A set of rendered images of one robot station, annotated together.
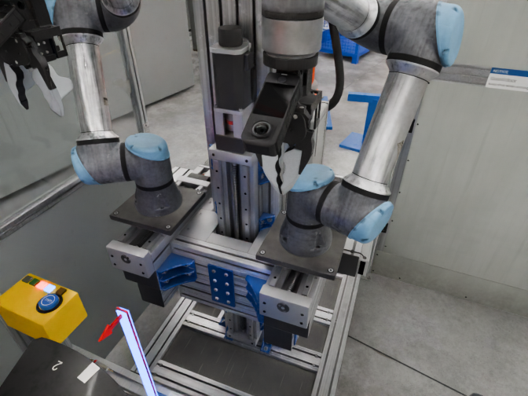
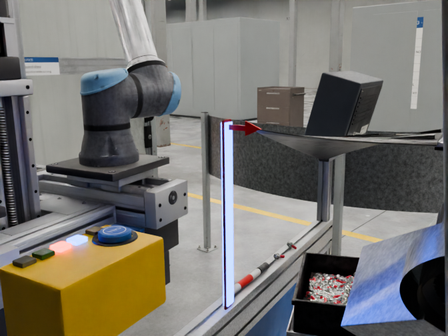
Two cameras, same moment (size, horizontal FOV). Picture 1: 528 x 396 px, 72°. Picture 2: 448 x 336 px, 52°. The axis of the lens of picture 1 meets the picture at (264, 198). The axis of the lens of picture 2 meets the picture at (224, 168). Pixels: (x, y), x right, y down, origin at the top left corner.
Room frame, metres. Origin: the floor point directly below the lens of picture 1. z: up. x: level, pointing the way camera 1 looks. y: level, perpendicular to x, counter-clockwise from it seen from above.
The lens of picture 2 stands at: (0.32, 1.00, 1.28)
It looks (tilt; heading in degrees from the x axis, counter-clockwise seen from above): 13 degrees down; 279
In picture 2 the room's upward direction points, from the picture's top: 1 degrees counter-clockwise
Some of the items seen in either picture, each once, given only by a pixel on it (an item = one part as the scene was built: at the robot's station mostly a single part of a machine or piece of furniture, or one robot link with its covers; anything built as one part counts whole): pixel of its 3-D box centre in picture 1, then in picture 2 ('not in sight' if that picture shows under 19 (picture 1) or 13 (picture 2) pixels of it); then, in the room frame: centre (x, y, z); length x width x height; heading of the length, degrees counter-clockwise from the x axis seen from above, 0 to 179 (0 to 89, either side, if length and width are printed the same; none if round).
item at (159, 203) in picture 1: (156, 190); not in sight; (0.96, 0.34, 1.09); 0.15 x 0.15 x 0.10
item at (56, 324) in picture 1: (42, 310); (90, 291); (0.55, 0.53, 1.02); 0.16 x 0.10 x 0.11; 67
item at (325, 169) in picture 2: not in sight; (325, 185); (0.23, -0.23, 0.96); 0.03 x 0.03 x 0.20; 67
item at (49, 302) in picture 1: (49, 302); (115, 235); (0.53, 0.49, 1.08); 0.04 x 0.04 x 0.02
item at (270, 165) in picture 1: (276, 161); not in sight; (0.50, -0.02, 1.46); 0.06 x 0.03 x 0.09; 158
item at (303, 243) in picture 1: (306, 225); (108, 141); (0.79, -0.12, 1.09); 0.15 x 0.15 x 0.10
